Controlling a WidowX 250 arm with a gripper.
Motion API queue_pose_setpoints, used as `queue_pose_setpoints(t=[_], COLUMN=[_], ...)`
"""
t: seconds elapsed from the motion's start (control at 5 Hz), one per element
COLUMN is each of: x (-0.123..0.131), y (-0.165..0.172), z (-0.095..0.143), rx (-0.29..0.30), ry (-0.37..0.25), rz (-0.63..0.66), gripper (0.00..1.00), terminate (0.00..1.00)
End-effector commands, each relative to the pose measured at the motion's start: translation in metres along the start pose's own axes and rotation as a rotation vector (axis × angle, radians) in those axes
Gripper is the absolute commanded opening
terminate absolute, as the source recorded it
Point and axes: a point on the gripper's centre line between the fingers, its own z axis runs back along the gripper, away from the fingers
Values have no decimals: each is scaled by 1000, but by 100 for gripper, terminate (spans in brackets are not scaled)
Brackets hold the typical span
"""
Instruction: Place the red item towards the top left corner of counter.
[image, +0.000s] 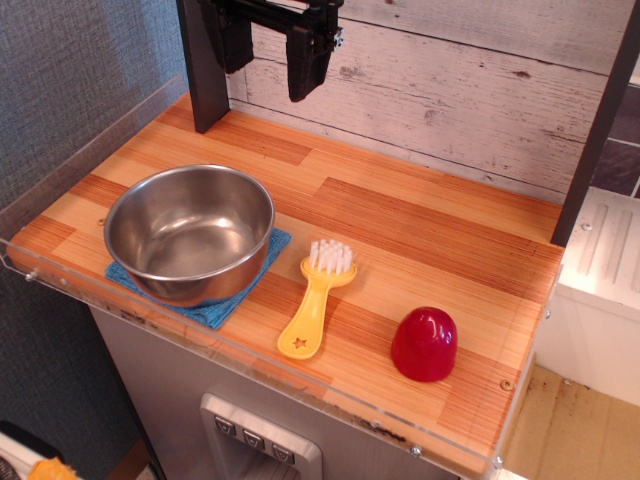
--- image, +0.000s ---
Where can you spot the blue cloth mat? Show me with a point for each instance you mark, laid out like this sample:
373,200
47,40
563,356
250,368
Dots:
211,314

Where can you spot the dark right support post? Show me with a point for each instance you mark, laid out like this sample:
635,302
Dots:
610,102

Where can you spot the yellow object at corner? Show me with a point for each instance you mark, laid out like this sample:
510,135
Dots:
52,469

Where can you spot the silver dispenser panel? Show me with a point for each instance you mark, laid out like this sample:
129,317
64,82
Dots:
247,446

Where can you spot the stainless steel bowl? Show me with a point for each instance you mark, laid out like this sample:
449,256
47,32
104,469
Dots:
192,235

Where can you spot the white plastic drainboard unit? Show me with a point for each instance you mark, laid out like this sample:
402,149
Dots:
590,330

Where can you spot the dark support post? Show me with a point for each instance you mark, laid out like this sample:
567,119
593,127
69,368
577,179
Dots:
207,81
610,102

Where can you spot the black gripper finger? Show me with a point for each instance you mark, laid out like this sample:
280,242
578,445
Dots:
308,56
235,41

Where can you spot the dark left support post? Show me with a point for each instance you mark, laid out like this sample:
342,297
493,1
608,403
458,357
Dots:
207,81

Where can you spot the clear acrylic guard rail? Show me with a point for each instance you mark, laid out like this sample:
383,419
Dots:
421,238

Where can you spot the red plastic cup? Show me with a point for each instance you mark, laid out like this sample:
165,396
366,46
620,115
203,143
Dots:
424,346

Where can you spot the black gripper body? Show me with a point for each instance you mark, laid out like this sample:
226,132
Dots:
319,16

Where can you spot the yellow scrub brush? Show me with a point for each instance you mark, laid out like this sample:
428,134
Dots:
330,264

